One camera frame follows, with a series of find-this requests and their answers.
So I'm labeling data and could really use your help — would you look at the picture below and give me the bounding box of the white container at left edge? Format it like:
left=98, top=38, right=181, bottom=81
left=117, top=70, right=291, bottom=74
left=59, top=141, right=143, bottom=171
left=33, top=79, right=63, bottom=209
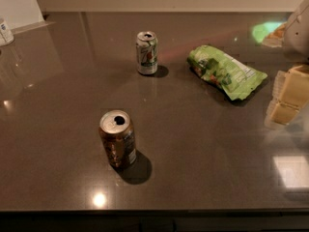
left=0, top=17, right=14, bottom=46

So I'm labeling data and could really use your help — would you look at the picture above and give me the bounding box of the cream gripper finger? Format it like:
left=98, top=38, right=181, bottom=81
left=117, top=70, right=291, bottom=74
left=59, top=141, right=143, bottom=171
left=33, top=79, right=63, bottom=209
left=265, top=100, right=298, bottom=129
left=272, top=64, right=309, bottom=107

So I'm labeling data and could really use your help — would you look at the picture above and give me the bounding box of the white green soda can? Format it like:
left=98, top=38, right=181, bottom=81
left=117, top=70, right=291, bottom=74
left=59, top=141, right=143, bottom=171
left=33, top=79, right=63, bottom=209
left=136, top=31, right=157, bottom=75

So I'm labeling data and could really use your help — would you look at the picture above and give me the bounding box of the brown soda can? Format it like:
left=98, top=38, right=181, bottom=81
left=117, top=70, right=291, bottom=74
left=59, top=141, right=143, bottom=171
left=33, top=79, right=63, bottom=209
left=98, top=110, right=137, bottom=169

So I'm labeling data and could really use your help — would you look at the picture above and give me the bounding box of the green chip bag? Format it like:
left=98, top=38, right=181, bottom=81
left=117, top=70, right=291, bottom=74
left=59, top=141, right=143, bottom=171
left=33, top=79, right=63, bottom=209
left=187, top=45, right=267, bottom=101

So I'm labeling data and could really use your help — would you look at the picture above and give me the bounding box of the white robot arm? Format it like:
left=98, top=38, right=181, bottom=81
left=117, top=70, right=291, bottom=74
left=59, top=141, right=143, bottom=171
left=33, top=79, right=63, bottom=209
left=262, top=0, right=309, bottom=130

